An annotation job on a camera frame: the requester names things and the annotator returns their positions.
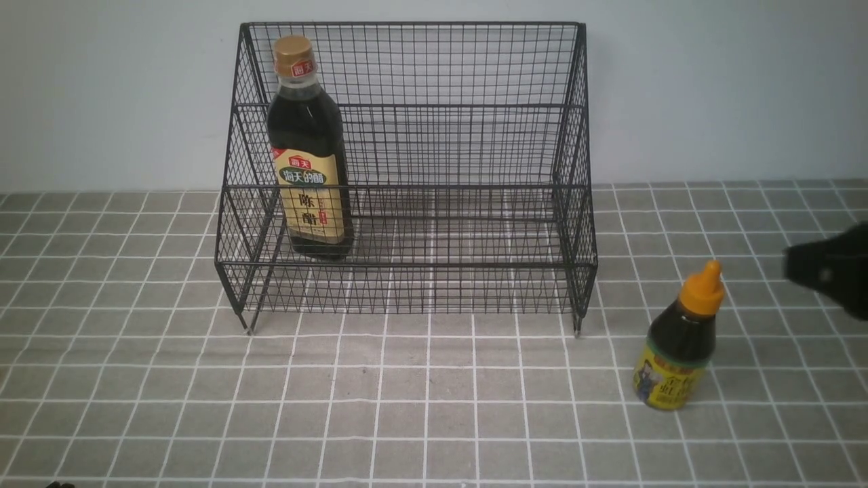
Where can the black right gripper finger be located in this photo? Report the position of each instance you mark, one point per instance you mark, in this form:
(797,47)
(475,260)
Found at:
(835,267)

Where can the dark vinegar bottle gold cap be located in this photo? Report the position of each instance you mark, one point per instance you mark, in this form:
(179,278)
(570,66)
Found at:
(305,130)

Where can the oyster sauce bottle orange cap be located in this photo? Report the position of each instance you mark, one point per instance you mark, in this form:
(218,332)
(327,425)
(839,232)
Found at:
(680,342)

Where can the black wire mesh shelf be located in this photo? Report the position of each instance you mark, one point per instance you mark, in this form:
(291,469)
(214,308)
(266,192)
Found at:
(467,145)

